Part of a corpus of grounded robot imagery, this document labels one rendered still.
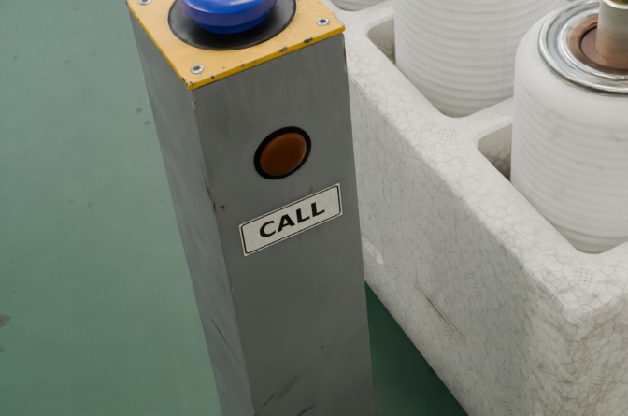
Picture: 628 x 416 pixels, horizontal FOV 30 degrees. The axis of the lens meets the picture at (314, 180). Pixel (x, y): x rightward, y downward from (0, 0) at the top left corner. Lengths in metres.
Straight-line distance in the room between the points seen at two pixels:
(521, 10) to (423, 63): 0.06
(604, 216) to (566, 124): 0.06
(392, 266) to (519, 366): 0.14
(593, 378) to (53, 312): 0.39
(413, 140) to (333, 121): 0.13
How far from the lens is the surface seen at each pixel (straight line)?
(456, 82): 0.65
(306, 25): 0.48
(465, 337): 0.67
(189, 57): 0.47
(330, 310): 0.58
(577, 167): 0.56
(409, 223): 0.67
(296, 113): 0.49
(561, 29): 0.57
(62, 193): 0.90
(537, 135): 0.56
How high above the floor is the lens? 0.59
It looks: 43 degrees down
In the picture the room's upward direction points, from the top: 7 degrees counter-clockwise
